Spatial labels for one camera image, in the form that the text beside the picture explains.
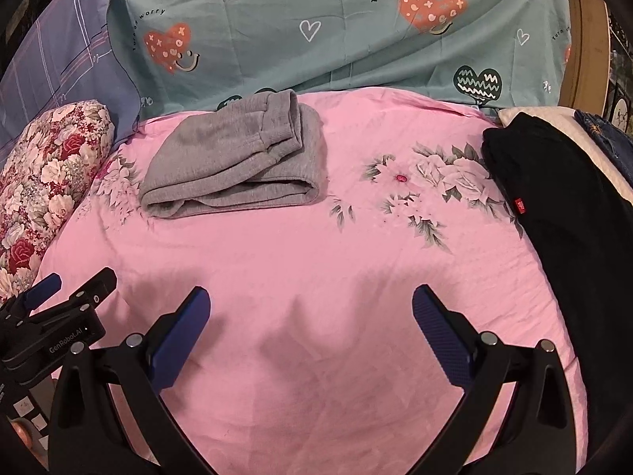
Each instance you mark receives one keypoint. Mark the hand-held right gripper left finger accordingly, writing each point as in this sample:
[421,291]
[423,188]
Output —
[180,341]

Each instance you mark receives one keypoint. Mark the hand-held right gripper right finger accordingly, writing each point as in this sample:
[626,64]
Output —
[440,341]

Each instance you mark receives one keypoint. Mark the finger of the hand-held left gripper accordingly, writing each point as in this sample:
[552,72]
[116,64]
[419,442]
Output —
[44,288]
[91,292]

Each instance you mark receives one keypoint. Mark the grey pants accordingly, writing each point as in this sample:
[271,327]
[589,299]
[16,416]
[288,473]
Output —
[222,158]

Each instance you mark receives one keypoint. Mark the black pants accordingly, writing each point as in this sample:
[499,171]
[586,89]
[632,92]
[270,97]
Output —
[568,232]

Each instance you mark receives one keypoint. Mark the person's left hand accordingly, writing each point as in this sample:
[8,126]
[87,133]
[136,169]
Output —
[22,430]

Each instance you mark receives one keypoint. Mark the red floral pillow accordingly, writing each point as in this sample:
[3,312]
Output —
[44,173]

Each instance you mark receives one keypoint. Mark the pink floral bed sheet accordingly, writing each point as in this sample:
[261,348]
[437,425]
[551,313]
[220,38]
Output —
[321,267]

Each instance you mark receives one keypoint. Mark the blue pillowcase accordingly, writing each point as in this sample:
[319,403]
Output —
[59,69]

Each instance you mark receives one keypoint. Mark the cream cloth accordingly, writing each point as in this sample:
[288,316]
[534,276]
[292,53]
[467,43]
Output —
[601,168]

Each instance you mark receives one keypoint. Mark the blue jeans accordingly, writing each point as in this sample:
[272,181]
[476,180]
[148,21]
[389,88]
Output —
[608,133]

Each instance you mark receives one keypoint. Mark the white round ornament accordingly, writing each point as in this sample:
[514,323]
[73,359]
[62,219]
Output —
[622,111]

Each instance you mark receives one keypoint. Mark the teal printed blanket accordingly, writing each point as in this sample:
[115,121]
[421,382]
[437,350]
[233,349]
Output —
[346,34]

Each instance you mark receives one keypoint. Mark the wooden headboard frame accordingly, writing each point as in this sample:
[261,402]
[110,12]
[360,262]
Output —
[586,49]

